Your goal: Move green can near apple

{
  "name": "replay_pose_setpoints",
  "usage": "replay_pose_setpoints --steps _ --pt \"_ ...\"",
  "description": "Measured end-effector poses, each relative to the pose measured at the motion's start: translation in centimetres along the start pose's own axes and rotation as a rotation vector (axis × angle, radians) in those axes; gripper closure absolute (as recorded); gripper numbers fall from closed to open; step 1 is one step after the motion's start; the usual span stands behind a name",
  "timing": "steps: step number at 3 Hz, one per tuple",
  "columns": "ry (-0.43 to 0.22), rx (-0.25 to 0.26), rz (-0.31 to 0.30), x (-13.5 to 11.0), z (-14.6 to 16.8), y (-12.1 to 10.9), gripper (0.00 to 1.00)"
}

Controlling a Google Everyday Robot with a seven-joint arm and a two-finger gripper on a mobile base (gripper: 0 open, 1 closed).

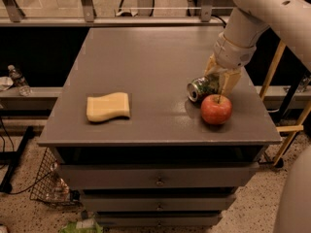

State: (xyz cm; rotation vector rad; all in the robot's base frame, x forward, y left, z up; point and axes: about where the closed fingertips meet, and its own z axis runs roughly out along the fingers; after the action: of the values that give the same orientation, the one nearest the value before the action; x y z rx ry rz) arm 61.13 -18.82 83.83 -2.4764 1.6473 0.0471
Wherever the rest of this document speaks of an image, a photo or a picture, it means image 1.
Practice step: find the black metal stand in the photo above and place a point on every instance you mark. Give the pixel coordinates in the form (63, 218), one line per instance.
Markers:
(11, 159)

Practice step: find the green white bag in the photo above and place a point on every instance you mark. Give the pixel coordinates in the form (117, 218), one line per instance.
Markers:
(84, 226)

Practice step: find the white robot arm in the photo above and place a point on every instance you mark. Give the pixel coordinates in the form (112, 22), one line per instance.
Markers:
(290, 20)

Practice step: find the metal guard rail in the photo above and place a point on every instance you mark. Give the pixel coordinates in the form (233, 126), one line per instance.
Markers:
(112, 12)

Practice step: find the green soda can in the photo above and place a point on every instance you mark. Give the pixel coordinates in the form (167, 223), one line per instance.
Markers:
(199, 88)

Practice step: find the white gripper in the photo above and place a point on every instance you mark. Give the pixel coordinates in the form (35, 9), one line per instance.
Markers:
(232, 54)

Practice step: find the yellow sponge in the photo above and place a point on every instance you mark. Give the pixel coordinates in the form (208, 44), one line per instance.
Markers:
(106, 107)

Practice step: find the wire mesh basket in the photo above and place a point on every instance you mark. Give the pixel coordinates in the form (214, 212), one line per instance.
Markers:
(49, 188)

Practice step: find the red apple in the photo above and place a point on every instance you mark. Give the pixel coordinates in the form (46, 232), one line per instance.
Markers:
(216, 109)

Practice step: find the grey drawer cabinet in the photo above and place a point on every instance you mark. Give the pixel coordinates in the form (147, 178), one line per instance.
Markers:
(163, 166)

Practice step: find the clear plastic water bottle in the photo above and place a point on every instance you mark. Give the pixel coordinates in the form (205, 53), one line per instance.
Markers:
(19, 80)

